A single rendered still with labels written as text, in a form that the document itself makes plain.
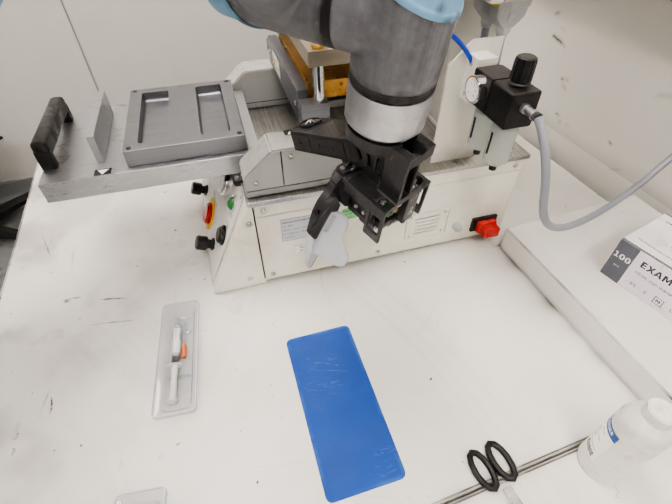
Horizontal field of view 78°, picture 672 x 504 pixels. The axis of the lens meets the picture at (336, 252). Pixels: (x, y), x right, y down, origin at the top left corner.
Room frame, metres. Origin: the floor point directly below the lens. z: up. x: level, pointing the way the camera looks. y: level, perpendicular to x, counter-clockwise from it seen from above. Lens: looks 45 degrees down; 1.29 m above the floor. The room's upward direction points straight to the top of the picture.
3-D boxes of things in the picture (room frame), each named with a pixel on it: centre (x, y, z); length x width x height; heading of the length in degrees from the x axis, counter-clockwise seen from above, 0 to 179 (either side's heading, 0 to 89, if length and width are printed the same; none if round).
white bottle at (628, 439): (0.18, -0.32, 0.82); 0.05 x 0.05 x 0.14
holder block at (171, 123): (0.61, 0.24, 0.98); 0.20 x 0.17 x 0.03; 16
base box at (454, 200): (0.66, -0.01, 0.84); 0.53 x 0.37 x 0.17; 106
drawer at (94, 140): (0.59, 0.28, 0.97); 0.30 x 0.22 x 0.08; 106
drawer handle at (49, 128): (0.55, 0.41, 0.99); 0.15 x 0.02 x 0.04; 16
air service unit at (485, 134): (0.50, -0.20, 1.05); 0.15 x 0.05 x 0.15; 16
